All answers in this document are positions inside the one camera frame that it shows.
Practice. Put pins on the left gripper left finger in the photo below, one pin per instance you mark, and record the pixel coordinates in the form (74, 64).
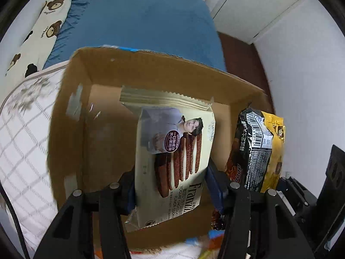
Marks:
(70, 234)

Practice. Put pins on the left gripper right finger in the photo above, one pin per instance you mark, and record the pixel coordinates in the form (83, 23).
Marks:
(256, 225)

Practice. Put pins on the black yellow biscuit pack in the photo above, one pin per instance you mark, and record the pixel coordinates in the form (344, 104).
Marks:
(256, 157)

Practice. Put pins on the cream Franzzi cookie pack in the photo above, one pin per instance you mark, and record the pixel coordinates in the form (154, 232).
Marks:
(174, 140)

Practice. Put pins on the cardboard milk box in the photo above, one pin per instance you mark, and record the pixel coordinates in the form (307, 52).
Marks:
(92, 137)

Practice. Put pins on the bear print long pillow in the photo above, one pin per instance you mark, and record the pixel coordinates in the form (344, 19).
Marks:
(38, 45)

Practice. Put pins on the blue bed sheet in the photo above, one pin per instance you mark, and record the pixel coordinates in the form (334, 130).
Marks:
(183, 28)

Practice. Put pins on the white door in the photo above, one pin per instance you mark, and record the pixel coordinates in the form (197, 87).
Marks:
(246, 19)

